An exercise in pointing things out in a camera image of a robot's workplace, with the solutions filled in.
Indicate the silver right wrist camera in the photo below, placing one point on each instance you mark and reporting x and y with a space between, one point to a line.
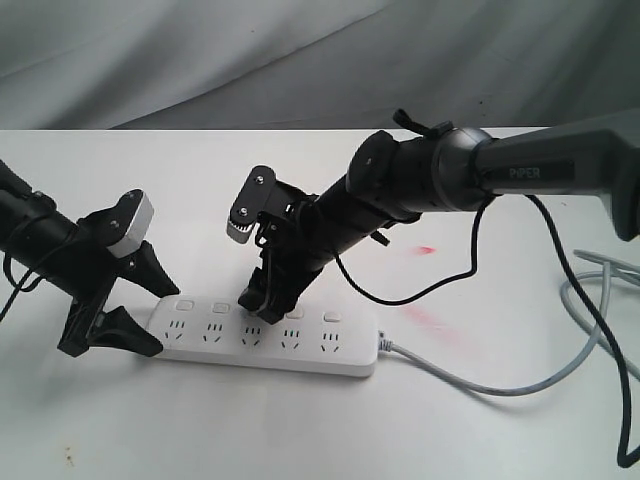
251 200

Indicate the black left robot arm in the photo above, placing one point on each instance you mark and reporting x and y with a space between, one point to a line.
34 237

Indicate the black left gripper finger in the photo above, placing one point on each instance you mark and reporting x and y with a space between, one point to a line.
144 270
118 330

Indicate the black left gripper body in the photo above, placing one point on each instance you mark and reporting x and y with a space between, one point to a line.
90 273

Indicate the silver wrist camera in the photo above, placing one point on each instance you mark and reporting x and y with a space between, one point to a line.
251 200
128 223

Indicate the white five-outlet power strip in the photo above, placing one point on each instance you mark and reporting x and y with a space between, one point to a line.
312 338

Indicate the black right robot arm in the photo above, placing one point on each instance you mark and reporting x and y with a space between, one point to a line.
441 169

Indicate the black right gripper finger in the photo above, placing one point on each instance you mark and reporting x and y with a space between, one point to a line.
253 296
277 303

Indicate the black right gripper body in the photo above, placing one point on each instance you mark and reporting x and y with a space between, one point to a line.
296 236

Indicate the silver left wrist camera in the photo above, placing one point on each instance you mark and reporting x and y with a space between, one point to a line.
128 223

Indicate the grey backdrop cloth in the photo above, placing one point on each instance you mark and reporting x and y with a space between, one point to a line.
314 64

